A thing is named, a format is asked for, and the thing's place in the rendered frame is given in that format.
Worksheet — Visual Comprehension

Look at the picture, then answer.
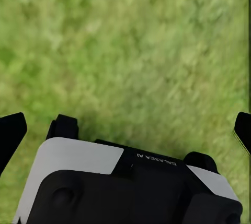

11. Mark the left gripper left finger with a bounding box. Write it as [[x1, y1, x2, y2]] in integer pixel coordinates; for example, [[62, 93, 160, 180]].
[[0, 112, 27, 174]]

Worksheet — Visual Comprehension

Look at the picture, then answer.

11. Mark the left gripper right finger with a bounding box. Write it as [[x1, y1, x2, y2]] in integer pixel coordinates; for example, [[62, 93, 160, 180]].
[[234, 112, 251, 154]]

